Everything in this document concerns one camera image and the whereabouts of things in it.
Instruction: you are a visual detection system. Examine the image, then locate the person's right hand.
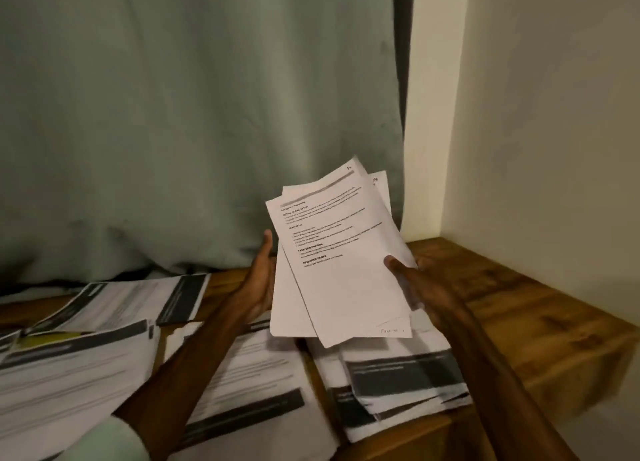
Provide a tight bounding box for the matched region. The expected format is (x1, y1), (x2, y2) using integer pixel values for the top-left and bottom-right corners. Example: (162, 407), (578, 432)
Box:
(384, 256), (471, 329)

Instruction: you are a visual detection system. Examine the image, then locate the single sheet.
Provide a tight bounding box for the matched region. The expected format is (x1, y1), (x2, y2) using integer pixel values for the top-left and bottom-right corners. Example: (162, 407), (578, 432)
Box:
(28, 274), (212, 337)

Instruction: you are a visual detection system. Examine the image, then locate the person's left forearm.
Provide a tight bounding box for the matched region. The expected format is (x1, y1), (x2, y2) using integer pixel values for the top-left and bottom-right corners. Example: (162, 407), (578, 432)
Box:
(60, 310), (251, 461)

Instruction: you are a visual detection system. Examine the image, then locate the yellow patterned folder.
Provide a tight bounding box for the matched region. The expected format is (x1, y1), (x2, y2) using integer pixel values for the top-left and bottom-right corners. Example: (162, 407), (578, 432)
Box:
(18, 330), (83, 351)

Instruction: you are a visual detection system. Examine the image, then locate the Wipe Wall Tiles paper stack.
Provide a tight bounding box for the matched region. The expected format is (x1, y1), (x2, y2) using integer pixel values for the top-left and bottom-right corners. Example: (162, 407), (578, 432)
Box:
(310, 310), (474, 444)

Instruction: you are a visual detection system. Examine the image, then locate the person's right forearm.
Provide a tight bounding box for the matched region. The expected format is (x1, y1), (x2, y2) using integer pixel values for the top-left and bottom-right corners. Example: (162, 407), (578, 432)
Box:
(440, 316), (581, 461)

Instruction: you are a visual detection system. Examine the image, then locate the pale green curtain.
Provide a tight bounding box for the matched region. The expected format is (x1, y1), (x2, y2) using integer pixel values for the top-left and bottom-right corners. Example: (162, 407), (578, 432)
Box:
(0, 0), (416, 287)

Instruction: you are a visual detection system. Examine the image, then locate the person's left hand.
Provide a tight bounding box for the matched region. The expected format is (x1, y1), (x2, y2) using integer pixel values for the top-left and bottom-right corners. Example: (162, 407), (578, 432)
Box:
(232, 228), (277, 324)

